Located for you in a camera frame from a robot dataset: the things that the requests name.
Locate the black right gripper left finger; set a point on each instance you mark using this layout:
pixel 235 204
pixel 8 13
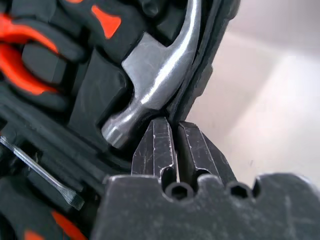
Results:
pixel 156 147

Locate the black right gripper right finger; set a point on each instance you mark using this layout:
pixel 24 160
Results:
pixel 200 152

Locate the black plastic tool case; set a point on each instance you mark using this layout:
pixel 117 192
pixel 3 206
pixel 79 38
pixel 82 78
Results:
pixel 100 82

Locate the silver claw hammer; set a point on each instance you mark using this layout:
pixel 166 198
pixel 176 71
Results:
pixel 160 72

